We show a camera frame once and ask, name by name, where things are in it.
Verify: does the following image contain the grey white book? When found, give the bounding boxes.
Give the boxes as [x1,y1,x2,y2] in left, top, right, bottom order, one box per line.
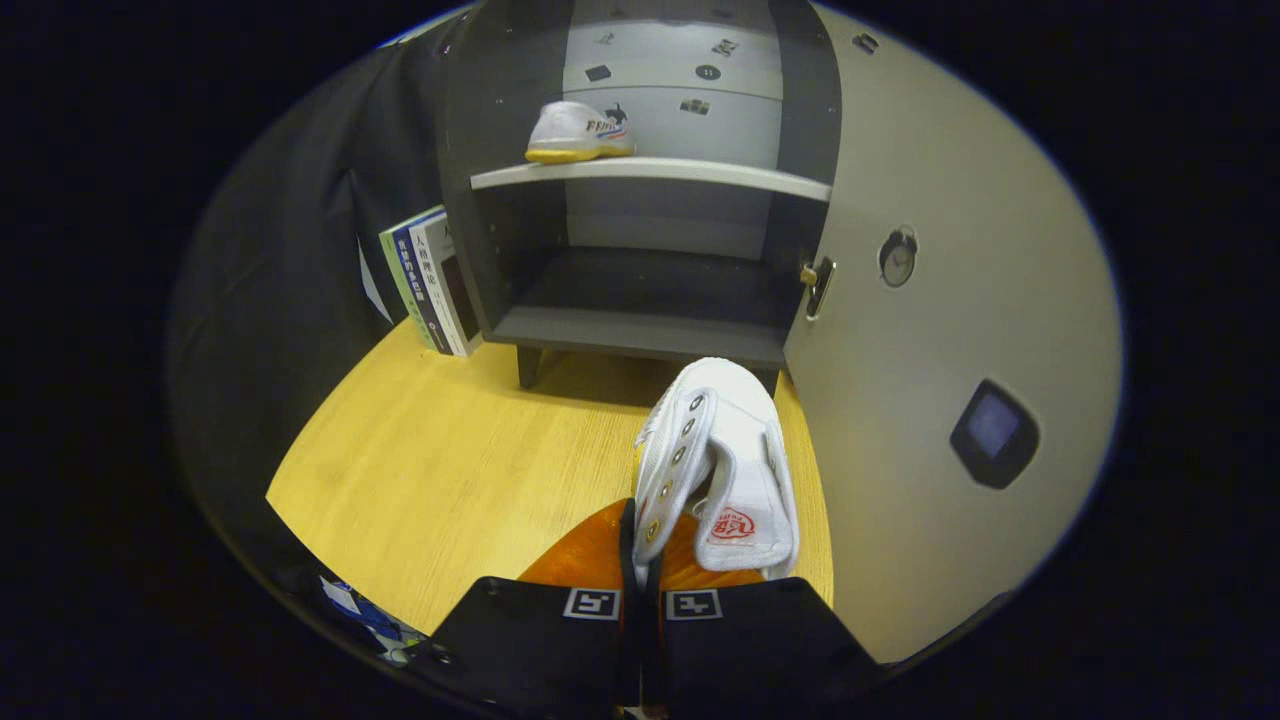
[409,214,484,359]

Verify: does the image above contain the white shoe red logo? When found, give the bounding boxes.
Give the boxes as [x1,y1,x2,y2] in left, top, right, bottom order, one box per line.
[631,356,802,587]

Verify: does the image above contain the black backdrop cloth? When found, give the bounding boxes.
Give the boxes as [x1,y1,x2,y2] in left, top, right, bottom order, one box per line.
[165,22,473,606]

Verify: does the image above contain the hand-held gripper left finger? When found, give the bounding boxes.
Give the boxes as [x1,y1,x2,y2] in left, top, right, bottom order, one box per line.
[425,497,642,720]

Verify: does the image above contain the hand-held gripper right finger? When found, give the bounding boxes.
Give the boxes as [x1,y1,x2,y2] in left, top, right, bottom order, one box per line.
[640,510,887,720]

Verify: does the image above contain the blue white printed item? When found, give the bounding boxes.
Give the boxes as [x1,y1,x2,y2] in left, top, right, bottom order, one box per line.
[318,574,428,667]

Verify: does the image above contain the white shoe yellow sole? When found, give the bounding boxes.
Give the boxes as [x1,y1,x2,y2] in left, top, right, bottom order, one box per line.
[524,100,638,165]

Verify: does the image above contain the green white book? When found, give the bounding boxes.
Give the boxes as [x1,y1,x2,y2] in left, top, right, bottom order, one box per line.
[378,205,447,352]

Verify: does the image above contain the dark blue book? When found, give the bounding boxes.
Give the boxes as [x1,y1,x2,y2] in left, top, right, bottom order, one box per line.
[390,224,457,356]

